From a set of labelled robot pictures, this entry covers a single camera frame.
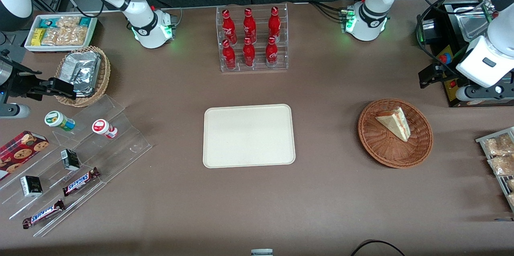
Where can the green lid white cup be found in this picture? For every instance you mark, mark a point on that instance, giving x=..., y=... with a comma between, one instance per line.
x=58, y=120

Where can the red lid white cup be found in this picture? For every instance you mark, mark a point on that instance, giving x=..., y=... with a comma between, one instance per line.
x=102, y=127

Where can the yellow snack pack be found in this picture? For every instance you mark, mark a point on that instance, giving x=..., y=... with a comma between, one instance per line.
x=38, y=36

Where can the black hot food display case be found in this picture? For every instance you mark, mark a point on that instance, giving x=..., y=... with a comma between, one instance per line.
x=449, y=94

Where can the snickers chocolate bar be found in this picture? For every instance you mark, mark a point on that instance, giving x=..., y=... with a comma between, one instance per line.
x=80, y=181
x=43, y=214

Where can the triangular sandwich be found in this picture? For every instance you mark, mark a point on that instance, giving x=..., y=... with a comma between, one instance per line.
x=395, y=123

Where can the clear bag of fried snack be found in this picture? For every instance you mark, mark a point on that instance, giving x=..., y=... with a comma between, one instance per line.
x=502, y=165
x=498, y=145

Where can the light wicker basket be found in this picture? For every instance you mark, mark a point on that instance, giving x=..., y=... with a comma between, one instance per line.
x=102, y=75

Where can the clear bag of crackers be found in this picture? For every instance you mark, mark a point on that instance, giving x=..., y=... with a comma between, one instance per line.
x=75, y=36
x=54, y=37

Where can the red cola bottle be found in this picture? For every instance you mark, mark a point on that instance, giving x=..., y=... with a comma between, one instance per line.
x=272, y=53
x=249, y=53
x=229, y=57
x=249, y=26
x=274, y=25
x=229, y=27

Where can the clear acrylic bottle rack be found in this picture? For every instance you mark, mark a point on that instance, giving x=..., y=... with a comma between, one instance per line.
x=257, y=69

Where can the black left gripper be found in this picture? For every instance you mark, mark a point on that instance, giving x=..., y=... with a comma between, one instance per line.
x=439, y=72

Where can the cream plastic tray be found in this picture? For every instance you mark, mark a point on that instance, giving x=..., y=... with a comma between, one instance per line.
x=249, y=135

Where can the clear acrylic stepped stand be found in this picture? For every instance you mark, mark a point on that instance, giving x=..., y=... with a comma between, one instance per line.
x=120, y=147

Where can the grey snack tray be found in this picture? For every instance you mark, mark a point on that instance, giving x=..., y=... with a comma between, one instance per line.
x=482, y=140

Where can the steel food pan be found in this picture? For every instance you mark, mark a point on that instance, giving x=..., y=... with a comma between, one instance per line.
x=474, y=27

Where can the silver foil packet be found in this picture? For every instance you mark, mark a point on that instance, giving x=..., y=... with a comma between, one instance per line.
x=82, y=71

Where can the small black carton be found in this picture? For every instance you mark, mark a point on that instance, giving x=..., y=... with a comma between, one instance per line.
x=31, y=186
x=70, y=159

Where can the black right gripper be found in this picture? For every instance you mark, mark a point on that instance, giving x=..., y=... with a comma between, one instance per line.
x=21, y=84

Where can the red cookie box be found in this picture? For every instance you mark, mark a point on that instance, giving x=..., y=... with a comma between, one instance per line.
x=20, y=151

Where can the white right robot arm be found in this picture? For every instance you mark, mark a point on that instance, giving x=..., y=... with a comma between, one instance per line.
x=140, y=19

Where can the teal snack pack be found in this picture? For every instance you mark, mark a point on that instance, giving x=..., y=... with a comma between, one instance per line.
x=47, y=22

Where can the brown wicker basket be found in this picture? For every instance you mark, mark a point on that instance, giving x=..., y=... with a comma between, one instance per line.
x=385, y=147

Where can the grey object at table edge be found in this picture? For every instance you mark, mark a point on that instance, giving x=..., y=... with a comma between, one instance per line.
x=262, y=252

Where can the white snack tray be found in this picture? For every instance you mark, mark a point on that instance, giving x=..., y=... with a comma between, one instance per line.
x=30, y=47

